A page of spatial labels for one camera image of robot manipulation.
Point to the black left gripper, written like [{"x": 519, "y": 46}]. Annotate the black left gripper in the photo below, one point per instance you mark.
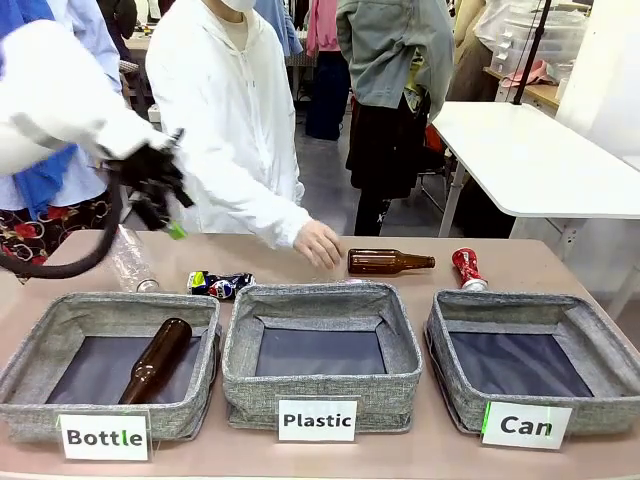
[{"x": 147, "y": 172}]

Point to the clear crushed plastic bottle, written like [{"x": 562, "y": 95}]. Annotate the clear crushed plastic bottle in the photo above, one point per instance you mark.
[{"x": 131, "y": 262}]

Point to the crushed black Pepsi can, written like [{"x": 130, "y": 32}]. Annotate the crushed black Pepsi can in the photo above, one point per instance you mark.
[{"x": 222, "y": 287}]

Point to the brown glass bottle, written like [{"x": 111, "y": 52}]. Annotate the brown glass bottle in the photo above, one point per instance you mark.
[
  {"x": 375, "y": 261},
  {"x": 160, "y": 350}
]

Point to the crushed red soda can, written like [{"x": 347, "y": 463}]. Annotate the crushed red soda can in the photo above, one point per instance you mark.
[{"x": 466, "y": 265}]

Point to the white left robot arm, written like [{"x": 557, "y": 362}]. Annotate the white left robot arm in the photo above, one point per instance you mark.
[{"x": 60, "y": 90}]

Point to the person's left forearm white sleeve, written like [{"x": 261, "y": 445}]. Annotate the person's left forearm white sleeve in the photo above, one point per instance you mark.
[{"x": 280, "y": 220}]

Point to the grey fabric basket labelled Plastic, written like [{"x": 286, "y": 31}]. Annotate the grey fabric basket labelled Plastic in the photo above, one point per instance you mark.
[{"x": 250, "y": 395}]

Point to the grey fabric basket labelled Bottle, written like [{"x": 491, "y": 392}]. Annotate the grey fabric basket labelled Bottle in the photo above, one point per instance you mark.
[{"x": 175, "y": 420}]

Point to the white Can label sign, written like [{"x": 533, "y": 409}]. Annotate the white Can label sign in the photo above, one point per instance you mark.
[{"x": 525, "y": 425}]

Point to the grey fabric basket labelled Can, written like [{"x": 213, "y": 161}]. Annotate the grey fabric basket labelled Can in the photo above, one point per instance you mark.
[{"x": 600, "y": 415}]

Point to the person's left hand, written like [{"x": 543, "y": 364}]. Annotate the person's left hand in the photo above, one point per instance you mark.
[{"x": 320, "y": 245}]

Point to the person in white hoodie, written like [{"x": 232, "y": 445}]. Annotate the person in white hoodie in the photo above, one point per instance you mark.
[{"x": 225, "y": 125}]

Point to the red floral black skirt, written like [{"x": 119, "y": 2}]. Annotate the red floral black skirt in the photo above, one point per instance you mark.
[{"x": 30, "y": 230}]

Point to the dark navy hanging garment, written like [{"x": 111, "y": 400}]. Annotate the dark navy hanging garment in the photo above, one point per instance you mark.
[{"x": 325, "y": 100}]

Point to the white face mask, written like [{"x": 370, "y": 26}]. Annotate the white face mask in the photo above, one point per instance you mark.
[{"x": 237, "y": 4}]

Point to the hanging blue garment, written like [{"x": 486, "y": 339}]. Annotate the hanging blue garment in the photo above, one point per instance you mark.
[{"x": 285, "y": 25}]

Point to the white Bottle label sign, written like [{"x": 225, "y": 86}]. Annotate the white Bottle label sign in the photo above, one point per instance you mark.
[{"x": 105, "y": 437}]

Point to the white Plastic label sign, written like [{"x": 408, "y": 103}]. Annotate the white Plastic label sign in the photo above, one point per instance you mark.
[{"x": 317, "y": 420}]

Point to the person in grey jacket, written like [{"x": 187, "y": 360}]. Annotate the person in grey jacket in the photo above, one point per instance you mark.
[{"x": 390, "y": 50}]

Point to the white side table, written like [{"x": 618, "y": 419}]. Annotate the white side table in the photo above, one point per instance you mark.
[{"x": 525, "y": 160}]

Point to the pink cloth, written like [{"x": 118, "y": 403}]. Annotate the pink cloth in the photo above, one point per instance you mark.
[{"x": 535, "y": 72}]

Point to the black stand pole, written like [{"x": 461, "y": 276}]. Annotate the black stand pole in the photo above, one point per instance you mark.
[{"x": 532, "y": 55}]

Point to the clear plastic storage containers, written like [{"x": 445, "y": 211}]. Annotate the clear plastic storage containers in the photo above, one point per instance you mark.
[{"x": 550, "y": 35}]

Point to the white stand leg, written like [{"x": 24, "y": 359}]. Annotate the white stand leg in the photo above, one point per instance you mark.
[{"x": 625, "y": 290}]

